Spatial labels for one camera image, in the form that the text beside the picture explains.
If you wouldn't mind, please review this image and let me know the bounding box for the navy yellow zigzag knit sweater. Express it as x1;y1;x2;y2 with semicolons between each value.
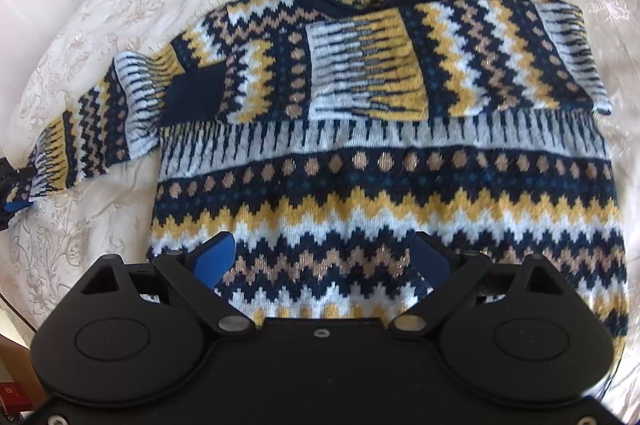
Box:
5;0;630;356

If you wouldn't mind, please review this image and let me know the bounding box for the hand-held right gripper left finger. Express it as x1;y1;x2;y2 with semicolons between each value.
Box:
80;231;256;339

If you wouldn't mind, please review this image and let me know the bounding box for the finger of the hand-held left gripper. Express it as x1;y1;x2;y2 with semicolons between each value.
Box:
0;198;34;219

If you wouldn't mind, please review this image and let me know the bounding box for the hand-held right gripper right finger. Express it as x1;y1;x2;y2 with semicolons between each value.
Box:
389;231;564;339

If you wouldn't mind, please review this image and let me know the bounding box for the cream floral bedspread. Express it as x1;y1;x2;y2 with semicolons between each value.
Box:
0;0;640;386

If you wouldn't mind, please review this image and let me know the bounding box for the red box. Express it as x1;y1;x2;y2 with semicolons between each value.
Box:
0;382;32;412

